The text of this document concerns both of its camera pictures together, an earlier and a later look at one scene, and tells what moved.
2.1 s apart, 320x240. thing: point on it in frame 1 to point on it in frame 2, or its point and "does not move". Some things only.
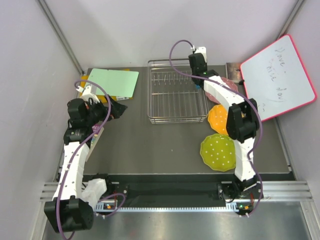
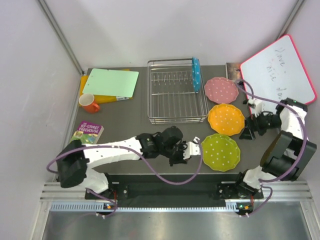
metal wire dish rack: (172, 96) does not move
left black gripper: (117, 110) to (180, 159)
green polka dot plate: (217, 151) does not move
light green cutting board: (117, 83) does not move
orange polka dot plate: (217, 117) does not move
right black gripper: (204, 62) to (252, 122)
